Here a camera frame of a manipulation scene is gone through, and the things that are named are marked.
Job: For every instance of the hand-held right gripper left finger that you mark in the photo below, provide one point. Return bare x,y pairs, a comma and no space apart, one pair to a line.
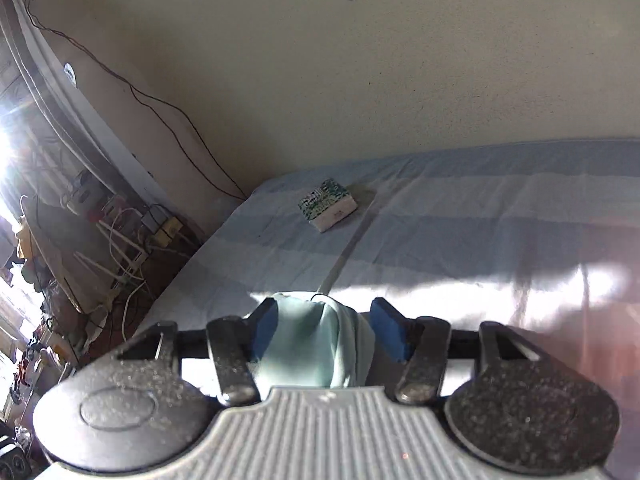
265,330

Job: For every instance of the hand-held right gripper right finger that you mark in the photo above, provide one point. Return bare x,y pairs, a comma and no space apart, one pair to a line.
390,330

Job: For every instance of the light teal zip pouch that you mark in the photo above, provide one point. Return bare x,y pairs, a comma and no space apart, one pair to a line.
315,345

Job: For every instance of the light bed sheet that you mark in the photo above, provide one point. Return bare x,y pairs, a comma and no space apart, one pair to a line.
450,220

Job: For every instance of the green white small box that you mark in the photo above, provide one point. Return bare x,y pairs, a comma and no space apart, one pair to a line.
327,205

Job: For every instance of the yellow power strip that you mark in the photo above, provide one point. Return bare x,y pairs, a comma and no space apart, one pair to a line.
167,227

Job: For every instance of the round white wall fixture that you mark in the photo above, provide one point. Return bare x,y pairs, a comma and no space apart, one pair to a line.
70,72

